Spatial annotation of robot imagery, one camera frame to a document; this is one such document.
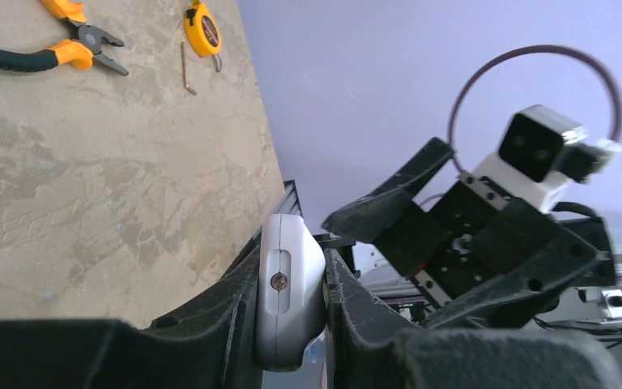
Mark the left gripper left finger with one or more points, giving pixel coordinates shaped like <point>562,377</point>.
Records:
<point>206,343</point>

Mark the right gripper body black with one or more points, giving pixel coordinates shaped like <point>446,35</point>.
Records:
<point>464,242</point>

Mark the aluminium rail frame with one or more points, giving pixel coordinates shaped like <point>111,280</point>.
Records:
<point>371,268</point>

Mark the yellow tape measure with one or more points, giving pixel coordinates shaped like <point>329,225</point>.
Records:
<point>202,33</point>

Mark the orange black pliers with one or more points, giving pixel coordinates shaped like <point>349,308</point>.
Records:
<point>82,50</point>

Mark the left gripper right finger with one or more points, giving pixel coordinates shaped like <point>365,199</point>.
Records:
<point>369,345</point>

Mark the hex key near tape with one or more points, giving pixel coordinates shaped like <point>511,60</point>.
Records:
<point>184,71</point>

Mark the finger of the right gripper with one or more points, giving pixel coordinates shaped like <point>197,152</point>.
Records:
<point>365,218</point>
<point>512,300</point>

